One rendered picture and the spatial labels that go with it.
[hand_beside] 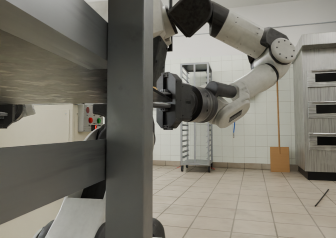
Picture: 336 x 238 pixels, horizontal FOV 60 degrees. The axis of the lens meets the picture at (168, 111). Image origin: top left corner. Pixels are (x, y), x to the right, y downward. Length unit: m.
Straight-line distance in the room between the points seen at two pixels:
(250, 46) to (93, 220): 0.62
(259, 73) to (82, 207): 0.57
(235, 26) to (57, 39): 0.73
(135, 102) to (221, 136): 5.33
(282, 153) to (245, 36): 4.47
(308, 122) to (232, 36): 3.75
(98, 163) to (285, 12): 5.78
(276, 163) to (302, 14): 2.67
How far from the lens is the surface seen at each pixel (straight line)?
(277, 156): 5.27
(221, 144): 5.55
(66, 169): 0.18
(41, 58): 0.26
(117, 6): 0.24
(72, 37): 0.19
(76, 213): 0.68
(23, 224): 1.72
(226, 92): 0.75
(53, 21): 0.17
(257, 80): 0.84
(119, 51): 0.23
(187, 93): 0.65
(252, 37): 0.90
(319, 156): 4.60
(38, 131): 1.61
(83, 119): 1.54
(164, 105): 0.60
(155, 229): 1.18
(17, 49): 0.24
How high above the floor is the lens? 0.71
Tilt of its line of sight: 3 degrees up
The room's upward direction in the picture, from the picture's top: straight up
